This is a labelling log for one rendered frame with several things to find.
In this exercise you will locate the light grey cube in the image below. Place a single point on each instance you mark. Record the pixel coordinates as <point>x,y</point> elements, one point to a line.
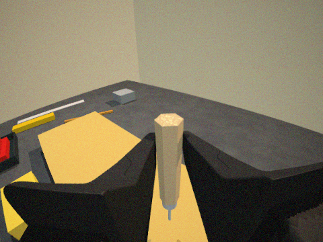
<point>123,96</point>

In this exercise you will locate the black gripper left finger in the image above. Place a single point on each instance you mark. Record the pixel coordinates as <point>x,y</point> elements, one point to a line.
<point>117,203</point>

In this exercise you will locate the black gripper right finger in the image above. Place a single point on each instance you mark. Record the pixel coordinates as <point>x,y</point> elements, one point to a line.
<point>233,197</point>

